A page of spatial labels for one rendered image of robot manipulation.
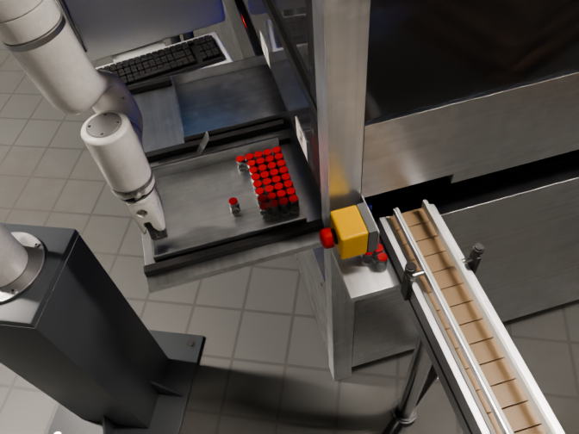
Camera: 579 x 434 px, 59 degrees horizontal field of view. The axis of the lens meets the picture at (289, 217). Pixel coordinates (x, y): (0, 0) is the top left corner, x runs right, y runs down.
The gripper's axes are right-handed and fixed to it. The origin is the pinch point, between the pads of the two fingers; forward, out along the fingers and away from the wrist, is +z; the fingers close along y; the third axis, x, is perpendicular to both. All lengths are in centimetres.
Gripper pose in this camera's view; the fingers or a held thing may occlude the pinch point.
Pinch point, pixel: (158, 231)
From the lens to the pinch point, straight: 115.9
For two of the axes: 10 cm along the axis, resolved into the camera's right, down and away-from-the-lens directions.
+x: -9.6, 2.6, -0.9
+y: -2.6, -7.6, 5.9
